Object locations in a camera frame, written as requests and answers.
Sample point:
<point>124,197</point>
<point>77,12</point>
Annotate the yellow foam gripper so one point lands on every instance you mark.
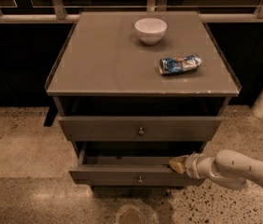
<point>191,165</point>

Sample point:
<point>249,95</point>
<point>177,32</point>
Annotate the grey drawer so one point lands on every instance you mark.
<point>139,129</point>
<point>131,164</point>

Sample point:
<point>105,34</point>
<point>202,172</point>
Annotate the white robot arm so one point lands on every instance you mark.
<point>227,168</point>

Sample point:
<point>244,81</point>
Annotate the grey top drawer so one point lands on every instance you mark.
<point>139,129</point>

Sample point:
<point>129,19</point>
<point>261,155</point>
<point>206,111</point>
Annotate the grey drawer cabinet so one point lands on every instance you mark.
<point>105,70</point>

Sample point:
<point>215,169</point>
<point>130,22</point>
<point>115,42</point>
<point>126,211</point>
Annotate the crushed blue soda can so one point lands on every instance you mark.
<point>180,65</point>

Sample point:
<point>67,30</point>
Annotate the white ceramic bowl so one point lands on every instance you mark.
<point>150,30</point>

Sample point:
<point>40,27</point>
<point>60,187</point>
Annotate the metal railing frame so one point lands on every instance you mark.
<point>29,16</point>

